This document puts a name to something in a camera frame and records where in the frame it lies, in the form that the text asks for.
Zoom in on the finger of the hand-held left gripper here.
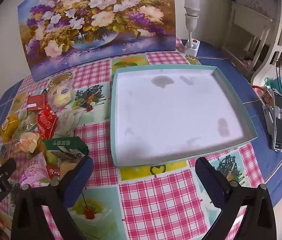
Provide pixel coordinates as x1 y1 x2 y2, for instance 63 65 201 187
0 158 17 180

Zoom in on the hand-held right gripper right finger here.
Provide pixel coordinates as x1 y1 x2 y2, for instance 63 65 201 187
195 156 278 240

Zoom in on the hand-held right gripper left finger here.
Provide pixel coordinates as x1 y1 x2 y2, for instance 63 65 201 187
11 156 94 240

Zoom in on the pink snack packet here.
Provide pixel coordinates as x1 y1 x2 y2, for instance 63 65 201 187
19 155 48 185

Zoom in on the beige snack packet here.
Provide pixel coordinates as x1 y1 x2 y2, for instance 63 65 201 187
13 132 41 153

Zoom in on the yellow snack packet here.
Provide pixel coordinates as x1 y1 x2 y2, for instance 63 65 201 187
0 114 21 144

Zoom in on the red snack box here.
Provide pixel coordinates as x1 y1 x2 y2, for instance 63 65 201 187
27 94 47 111

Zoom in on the small red snack packet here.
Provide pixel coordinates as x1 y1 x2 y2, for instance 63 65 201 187
46 165 62 178

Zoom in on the green snack box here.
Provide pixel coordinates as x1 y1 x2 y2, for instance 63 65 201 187
43 136 89 159

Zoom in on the pale green snack packet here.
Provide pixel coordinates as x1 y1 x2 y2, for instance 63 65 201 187
18 111 38 133

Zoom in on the pink checkered fruit tablecloth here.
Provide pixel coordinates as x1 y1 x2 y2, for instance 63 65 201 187
0 51 266 240

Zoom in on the clear plastic snack packet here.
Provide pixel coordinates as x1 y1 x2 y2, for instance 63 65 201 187
57 109 85 130

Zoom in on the blue table cover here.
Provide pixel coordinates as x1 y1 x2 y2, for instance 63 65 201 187
0 37 282 205

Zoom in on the pale pastry packet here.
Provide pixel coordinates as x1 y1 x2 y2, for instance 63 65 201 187
46 84 73 108

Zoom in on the black smartphone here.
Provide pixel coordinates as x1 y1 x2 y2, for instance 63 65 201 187
272 91 282 153

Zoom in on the teal round toy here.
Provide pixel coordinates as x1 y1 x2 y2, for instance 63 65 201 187
265 76 282 95

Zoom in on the flower painting canvas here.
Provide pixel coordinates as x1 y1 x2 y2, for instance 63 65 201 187
17 0 176 82

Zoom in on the white openwork shelf rack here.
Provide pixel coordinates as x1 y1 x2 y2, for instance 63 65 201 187
251 0 282 85

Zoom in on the white wooden chair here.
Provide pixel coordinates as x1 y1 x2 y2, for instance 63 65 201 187
222 1 274 68

